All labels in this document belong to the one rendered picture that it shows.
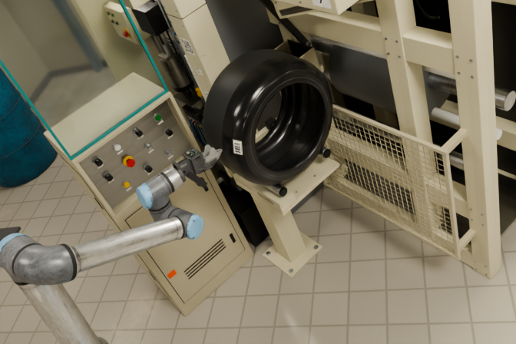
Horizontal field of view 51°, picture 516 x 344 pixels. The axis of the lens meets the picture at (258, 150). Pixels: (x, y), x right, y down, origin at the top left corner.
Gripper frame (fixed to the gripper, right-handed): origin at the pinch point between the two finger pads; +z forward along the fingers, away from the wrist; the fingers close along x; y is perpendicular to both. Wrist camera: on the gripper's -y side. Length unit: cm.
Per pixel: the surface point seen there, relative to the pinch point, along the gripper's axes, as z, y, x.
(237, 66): 23.0, 26.1, 6.9
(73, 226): -47, -127, 191
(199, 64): 18.0, 23.2, 29.6
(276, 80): 27.7, 22.5, -11.1
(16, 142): -43, -88, 284
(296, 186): 29.7, -37.8, -4.0
